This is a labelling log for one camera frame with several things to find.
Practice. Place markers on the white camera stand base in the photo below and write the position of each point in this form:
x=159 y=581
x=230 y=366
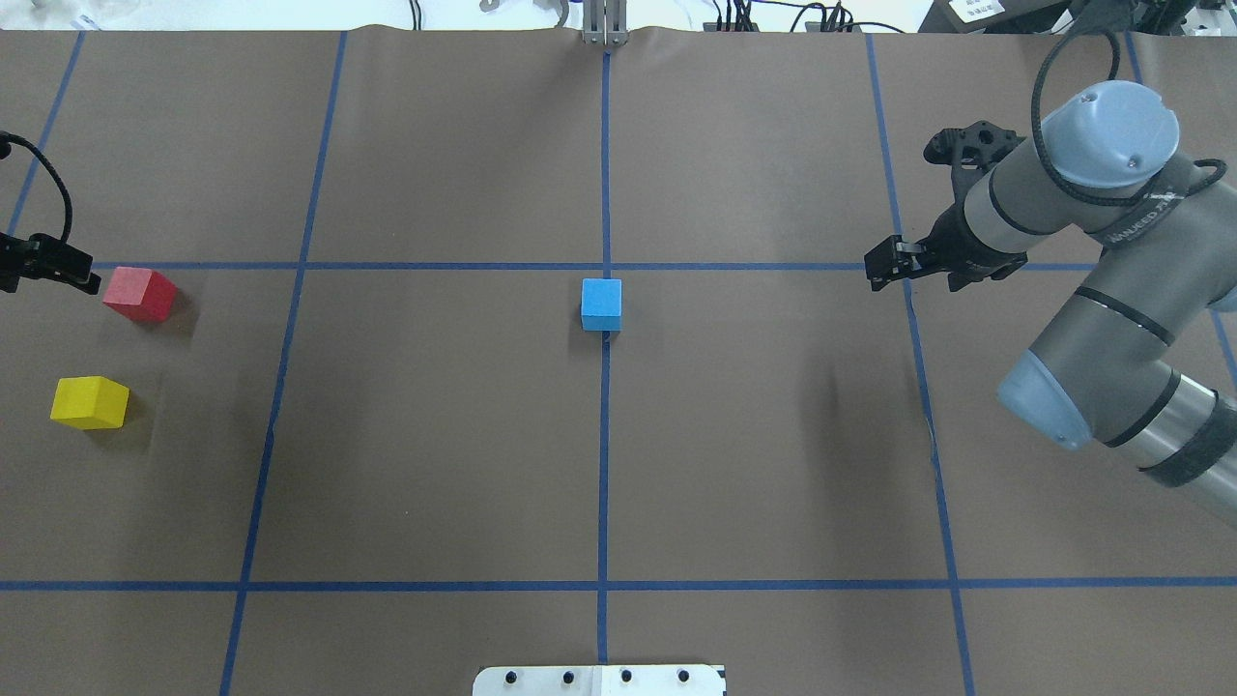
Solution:
x=630 y=679

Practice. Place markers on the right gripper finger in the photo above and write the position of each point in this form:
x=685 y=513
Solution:
x=890 y=260

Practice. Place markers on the grey aluminium post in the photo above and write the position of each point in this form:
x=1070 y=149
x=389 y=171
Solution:
x=604 y=22

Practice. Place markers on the blue wooden block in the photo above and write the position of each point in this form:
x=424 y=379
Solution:
x=601 y=307

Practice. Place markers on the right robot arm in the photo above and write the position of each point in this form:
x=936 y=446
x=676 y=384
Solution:
x=1107 y=161

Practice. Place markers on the yellow wooden block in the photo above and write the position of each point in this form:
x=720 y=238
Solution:
x=90 y=403

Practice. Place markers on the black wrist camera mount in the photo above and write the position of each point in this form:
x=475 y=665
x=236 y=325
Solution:
x=970 y=153

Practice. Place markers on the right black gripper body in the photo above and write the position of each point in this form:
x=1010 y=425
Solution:
x=955 y=243

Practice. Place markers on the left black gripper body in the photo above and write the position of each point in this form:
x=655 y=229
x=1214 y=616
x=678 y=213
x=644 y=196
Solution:
x=48 y=262

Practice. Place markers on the red wooden block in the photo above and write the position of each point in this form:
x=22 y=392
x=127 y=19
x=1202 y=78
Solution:
x=140 y=294

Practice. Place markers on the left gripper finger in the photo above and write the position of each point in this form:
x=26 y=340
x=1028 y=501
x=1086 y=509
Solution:
x=76 y=269

